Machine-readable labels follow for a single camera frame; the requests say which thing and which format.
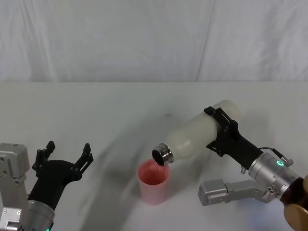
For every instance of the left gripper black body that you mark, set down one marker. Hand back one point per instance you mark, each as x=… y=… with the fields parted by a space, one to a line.
x=51 y=178

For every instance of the white wrinkled curtain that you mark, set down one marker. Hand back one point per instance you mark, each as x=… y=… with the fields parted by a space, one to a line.
x=144 y=38

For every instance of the white table cloth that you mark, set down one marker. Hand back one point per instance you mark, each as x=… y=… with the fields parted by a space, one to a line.
x=108 y=115

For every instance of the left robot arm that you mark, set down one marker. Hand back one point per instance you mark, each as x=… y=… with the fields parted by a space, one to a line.
x=12 y=168

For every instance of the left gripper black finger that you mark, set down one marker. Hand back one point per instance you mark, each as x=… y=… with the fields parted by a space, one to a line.
x=84 y=160
x=41 y=158

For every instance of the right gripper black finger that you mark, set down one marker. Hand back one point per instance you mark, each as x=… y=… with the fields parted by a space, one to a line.
x=225 y=120
x=215 y=146

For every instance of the pink cup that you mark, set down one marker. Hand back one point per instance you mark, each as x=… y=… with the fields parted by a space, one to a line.
x=152 y=187

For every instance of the cream vacuum bottle steel neck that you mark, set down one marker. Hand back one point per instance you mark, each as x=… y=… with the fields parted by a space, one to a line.
x=192 y=137

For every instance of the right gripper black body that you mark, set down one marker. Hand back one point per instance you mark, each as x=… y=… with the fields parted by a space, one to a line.
x=240 y=149

